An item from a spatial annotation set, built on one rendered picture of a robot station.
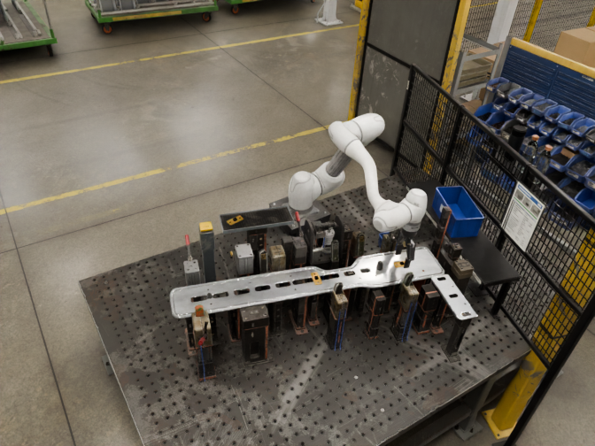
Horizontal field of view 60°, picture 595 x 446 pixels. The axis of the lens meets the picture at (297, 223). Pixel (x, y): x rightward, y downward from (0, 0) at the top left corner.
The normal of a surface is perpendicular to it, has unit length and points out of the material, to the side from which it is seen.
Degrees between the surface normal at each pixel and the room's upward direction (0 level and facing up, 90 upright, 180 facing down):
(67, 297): 0
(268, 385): 0
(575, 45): 90
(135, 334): 0
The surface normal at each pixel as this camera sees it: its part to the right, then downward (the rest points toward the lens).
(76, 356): 0.05, -0.78
